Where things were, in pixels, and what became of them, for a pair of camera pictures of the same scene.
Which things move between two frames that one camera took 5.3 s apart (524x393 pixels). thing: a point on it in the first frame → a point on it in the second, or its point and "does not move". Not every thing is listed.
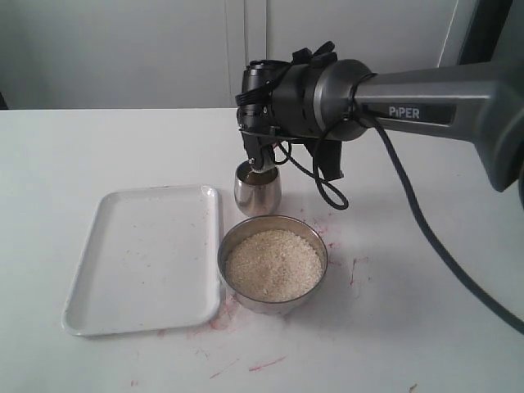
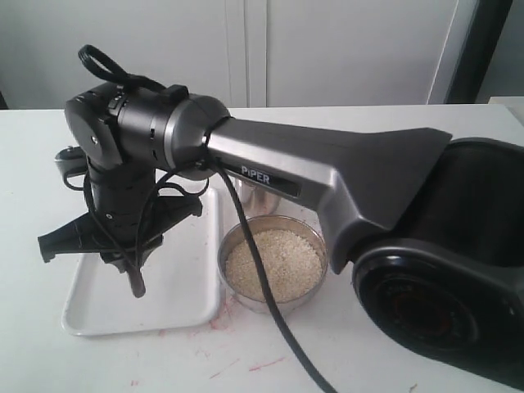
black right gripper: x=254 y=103 → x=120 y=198
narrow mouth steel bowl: x=257 y=193 does not move
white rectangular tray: x=151 y=261 does not move
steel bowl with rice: x=269 y=264 does not move
